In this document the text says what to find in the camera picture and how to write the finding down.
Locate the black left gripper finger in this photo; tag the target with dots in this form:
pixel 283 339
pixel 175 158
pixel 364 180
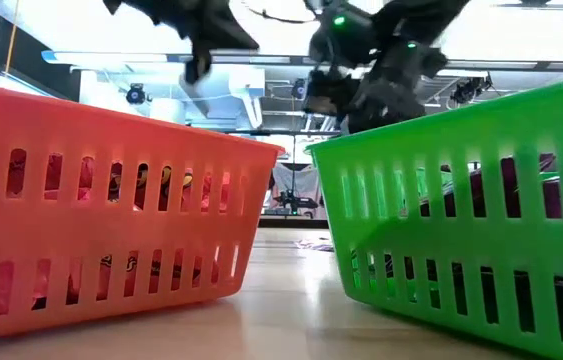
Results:
pixel 198 65
pixel 236 42

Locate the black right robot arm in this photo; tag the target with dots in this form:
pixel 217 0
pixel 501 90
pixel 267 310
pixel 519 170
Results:
pixel 411 20

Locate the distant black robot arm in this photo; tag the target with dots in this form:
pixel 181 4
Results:
pixel 293 200

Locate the black hanging device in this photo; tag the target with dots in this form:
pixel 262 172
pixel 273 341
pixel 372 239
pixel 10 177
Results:
pixel 466 90

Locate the green plastic slotted basket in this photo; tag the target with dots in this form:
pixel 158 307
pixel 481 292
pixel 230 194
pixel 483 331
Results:
pixel 461 240

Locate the orange plastic slotted basket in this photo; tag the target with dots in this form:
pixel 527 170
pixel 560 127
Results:
pixel 111 230

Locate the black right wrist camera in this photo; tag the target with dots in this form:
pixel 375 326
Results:
pixel 331 92

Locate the black round camera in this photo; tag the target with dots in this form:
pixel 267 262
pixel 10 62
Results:
pixel 136 94

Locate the black metal table frame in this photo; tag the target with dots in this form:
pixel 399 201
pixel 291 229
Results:
pixel 291 222

